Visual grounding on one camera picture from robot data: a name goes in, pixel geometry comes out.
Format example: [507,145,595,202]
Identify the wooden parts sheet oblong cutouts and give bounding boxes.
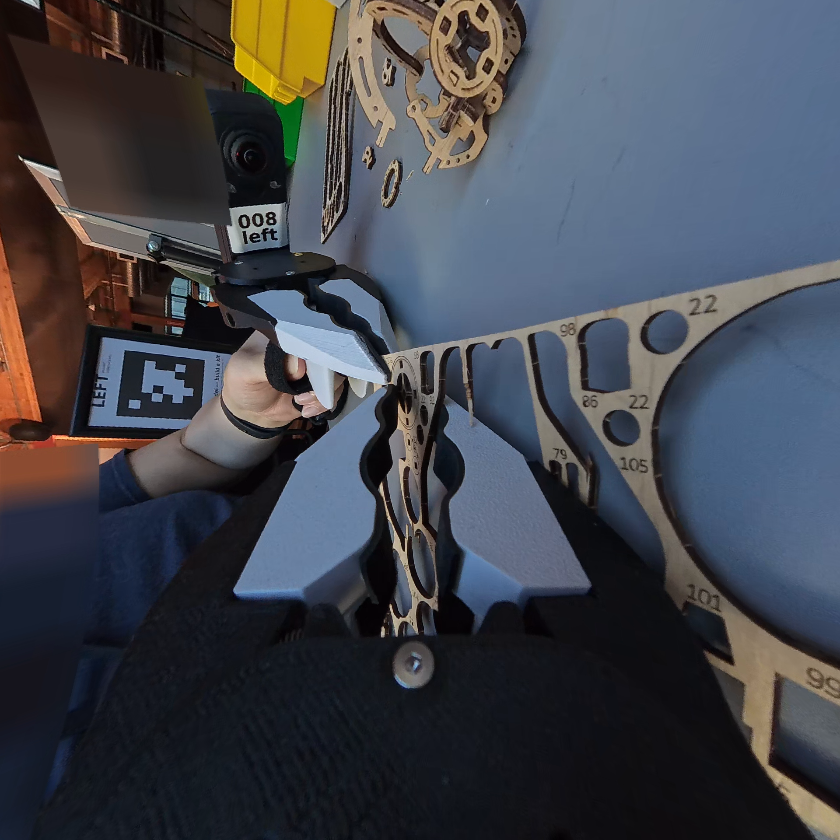
[319,47,357,245]

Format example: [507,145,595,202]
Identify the person's left hand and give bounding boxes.
[220,333,350,434]

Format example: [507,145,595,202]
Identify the person's blue sweater torso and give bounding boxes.
[84,453,263,664]

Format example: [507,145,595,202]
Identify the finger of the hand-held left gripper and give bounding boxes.
[308,276,396,368]
[247,287,391,399]

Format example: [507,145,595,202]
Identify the green plastic bin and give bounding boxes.
[243,79,304,165]

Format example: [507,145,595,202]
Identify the yellow plastic bin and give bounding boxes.
[231,0,337,106]

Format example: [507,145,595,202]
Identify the wooden parts sheet round cutouts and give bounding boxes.
[379,259,840,840]

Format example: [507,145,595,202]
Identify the round wooden wheel part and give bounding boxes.
[387,357,421,421]

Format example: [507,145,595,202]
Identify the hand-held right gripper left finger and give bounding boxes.
[233,386,403,637]

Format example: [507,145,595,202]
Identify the small wooden model assembly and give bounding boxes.
[346,0,526,175]

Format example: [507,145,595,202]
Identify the person's left forearm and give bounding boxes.
[98,397,231,519]

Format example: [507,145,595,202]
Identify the framed black-white marker sign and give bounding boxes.
[69,323,238,439]

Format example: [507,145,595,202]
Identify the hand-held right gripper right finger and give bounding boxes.
[430,394,593,636]

